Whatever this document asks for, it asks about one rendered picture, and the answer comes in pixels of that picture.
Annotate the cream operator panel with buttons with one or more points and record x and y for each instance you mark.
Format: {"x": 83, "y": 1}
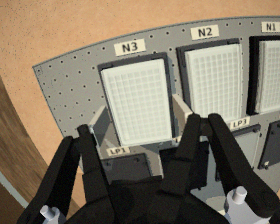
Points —
{"x": 217, "y": 205}

